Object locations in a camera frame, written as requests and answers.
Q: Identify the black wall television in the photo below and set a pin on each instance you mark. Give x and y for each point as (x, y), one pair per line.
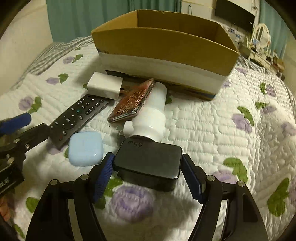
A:
(235, 14)

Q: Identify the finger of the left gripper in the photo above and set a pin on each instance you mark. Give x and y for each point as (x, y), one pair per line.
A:
(11, 125)
(30, 139)

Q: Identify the light blue earbud case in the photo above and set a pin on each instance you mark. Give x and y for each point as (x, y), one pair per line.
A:
(85, 149)

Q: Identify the red floral patterned case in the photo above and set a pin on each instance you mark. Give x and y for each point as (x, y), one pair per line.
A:
(130, 105)

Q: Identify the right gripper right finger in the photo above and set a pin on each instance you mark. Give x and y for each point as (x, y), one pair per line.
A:
(195, 179)

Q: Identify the white charger adapter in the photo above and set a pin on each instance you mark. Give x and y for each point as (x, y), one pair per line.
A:
(104, 85)

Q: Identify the black remote control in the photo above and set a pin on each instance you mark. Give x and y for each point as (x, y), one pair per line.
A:
(74, 118)

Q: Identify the cardboard box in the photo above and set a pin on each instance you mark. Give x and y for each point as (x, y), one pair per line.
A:
(191, 54)

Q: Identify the teal curtain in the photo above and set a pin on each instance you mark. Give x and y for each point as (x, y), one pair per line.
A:
(278, 29)
(71, 19)

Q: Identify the teal curtain right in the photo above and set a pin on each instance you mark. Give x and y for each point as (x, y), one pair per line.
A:
(278, 29)

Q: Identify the teal curtain left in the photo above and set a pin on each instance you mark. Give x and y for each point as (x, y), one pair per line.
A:
(71, 19)

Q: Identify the white oval vanity mirror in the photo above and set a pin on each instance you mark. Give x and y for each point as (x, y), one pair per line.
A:
(261, 37)

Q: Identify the black 65W charger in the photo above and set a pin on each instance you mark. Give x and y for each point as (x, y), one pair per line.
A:
(144, 162)

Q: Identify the white dressing table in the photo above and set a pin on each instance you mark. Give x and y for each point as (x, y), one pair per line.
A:
(261, 60)

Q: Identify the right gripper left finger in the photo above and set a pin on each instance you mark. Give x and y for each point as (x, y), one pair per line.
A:
(101, 175)

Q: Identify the person's left hand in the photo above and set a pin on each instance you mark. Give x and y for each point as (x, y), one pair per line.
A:
(5, 209)

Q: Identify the grey checkered bedsheet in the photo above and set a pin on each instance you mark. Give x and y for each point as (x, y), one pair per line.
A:
(50, 55)

